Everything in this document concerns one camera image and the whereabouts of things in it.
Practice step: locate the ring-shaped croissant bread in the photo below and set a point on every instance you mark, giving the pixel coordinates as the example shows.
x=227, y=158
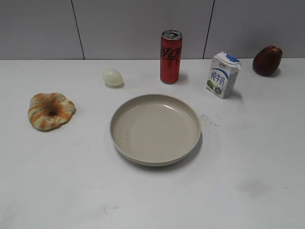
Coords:
x=48, y=111

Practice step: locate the red cola can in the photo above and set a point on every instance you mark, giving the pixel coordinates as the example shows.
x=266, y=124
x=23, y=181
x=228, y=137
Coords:
x=170, y=56

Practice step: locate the white blue milk carton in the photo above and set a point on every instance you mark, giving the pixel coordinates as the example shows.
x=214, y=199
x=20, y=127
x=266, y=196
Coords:
x=222, y=75

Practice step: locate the dark red fruit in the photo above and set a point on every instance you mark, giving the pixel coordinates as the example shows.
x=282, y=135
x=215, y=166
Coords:
x=267, y=61

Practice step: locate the beige round plate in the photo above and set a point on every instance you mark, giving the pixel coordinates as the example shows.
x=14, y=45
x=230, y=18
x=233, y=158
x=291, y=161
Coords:
x=155, y=130

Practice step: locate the white egg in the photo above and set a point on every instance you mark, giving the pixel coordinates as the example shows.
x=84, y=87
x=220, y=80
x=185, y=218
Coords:
x=112, y=77

